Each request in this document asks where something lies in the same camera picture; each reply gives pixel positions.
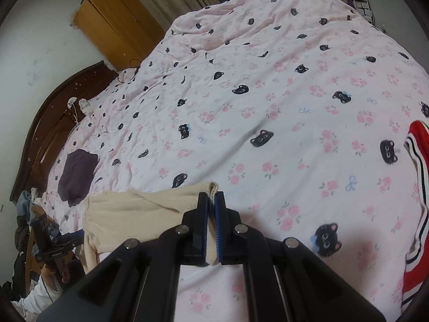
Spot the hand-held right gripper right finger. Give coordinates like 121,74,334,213
214,191,386,322

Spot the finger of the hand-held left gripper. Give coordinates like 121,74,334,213
62,229,84,242

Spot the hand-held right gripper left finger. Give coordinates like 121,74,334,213
35,192,211,322

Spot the beige knit sweater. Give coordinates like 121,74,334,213
82,181,220,274

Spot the pile of clothes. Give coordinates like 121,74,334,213
13,189,47,242

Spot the person's left hand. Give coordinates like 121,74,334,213
42,260,72,284

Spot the wooden chair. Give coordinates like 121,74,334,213
25,204,68,296

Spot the dark purple folded garment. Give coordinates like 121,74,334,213
58,149,99,207

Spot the wooden headboard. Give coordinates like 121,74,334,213
9,60,118,202

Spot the pink cat print duvet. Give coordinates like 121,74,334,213
30,0,429,322

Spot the red striped garment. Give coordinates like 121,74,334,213
400,120,429,312

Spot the wooden wardrobe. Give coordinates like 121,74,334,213
74,0,166,71

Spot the white round device with cable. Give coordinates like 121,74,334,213
67,97,80,125

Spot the black cable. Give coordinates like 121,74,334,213
117,58,143,83

